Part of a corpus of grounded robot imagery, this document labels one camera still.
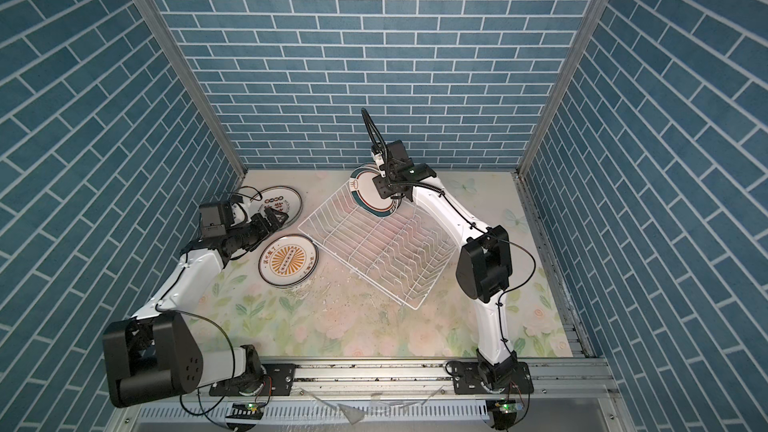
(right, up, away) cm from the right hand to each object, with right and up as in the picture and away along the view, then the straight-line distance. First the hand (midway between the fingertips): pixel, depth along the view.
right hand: (384, 176), depth 91 cm
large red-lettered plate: (-39, -7, +17) cm, 43 cm away
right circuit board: (+30, -58, -20) cm, 69 cm away
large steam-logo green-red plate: (-7, -6, +14) cm, 17 cm away
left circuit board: (-33, -59, -19) cm, 70 cm away
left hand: (-30, -13, -5) cm, 34 cm away
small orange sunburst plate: (-30, -26, +1) cm, 40 cm away
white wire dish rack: (+6, -25, +3) cm, 26 cm away
